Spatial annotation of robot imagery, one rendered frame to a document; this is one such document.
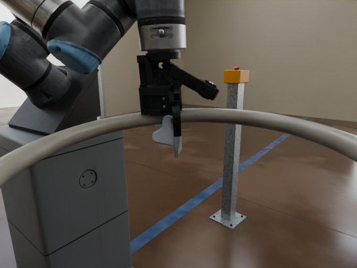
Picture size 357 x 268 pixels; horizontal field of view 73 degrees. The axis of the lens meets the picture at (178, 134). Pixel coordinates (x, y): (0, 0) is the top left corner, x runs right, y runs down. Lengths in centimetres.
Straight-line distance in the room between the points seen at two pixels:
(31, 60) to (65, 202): 52
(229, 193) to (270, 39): 538
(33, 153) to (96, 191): 72
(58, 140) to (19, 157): 7
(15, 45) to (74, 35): 51
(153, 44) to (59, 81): 65
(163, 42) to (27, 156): 28
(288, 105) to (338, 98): 105
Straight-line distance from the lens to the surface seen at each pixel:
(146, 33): 47
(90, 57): 51
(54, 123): 98
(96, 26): 52
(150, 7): 47
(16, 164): 38
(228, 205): 187
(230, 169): 174
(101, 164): 107
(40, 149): 41
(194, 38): 781
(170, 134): 49
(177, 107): 47
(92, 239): 119
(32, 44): 102
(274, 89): 668
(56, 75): 106
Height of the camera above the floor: 108
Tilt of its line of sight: 15 degrees down
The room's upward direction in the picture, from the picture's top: straight up
